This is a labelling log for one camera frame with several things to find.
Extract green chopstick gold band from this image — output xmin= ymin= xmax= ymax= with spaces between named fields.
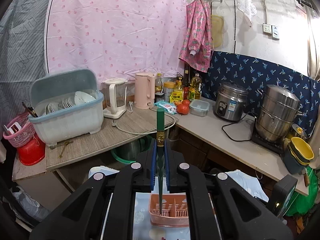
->
xmin=156 ymin=108 xmax=165 ymax=215

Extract blue patterned tablecloth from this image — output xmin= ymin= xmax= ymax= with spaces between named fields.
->
xmin=88 ymin=165 xmax=270 ymax=240

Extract pink perforated utensil holder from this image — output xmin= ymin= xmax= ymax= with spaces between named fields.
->
xmin=149 ymin=193 xmax=189 ymax=228

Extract black induction cooker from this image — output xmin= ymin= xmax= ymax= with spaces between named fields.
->
xmin=251 ymin=129 xmax=284 ymax=156

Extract red plastic basin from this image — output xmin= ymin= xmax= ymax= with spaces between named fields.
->
xmin=17 ymin=133 xmax=46 ymax=166

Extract yellow and navy bowls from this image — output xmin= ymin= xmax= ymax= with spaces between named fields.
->
xmin=283 ymin=137 xmax=315 ymax=174

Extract pink plastic basket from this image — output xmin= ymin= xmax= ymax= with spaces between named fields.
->
xmin=3 ymin=112 xmax=35 ymax=148

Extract silver rice cooker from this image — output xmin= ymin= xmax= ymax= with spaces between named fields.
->
xmin=214 ymin=82 xmax=248 ymax=122

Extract white dish rack teal lid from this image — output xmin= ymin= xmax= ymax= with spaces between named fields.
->
xmin=28 ymin=69 xmax=104 ymax=145

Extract clear food container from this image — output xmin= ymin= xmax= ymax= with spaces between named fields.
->
xmin=189 ymin=99 xmax=210 ymax=117

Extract stainless steel steamer pot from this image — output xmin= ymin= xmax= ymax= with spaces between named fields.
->
xmin=255 ymin=85 xmax=303 ymax=142

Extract red tomato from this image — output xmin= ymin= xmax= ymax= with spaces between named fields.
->
xmin=176 ymin=103 xmax=189 ymax=115

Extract wet wipes pack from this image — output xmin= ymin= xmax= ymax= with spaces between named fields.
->
xmin=155 ymin=101 xmax=177 ymax=115

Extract cooking oil bottle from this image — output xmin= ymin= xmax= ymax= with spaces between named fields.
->
xmin=188 ymin=73 xmax=202 ymax=102

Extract white glass electric kettle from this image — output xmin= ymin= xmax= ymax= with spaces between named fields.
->
xmin=103 ymin=77 xmax=127 ymax=119

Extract yellow seasoning bag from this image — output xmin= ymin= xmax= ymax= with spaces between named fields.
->
xmin=169 ymin=90 xmax=184 ymax=103

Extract pink electric kettle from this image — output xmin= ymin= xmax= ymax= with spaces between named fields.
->
xmin=135 ymin=72 xmax=156 ymax=109

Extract navy floral cloth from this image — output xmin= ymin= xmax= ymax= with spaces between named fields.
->
xmin=201 ymin=51 xmax=319 ymax=136

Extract pink floral apron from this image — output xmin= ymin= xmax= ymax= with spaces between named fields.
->
xmin=179 ymin=0 xmax=213 ymax=73

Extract pink dotted curtain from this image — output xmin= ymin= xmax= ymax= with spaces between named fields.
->
xmin=44 ymin=0 xmax=187 ymax=83

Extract white hanging cloth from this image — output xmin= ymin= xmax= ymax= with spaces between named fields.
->
xmin=237 ymin=0 xmax=257 ymax=27

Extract wall power socket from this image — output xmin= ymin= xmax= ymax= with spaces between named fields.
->
xmin=263 ymin=23 xmax=280 ymax=40

